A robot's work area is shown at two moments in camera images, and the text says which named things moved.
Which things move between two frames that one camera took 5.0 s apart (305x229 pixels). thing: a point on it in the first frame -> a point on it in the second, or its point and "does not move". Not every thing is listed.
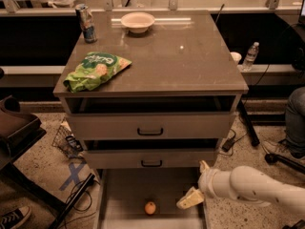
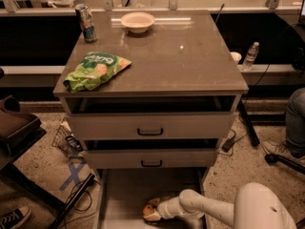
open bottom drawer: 148,197 does not move
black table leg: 254,139 does not move
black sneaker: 12,218 does not move
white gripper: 207,183 -> 164,208
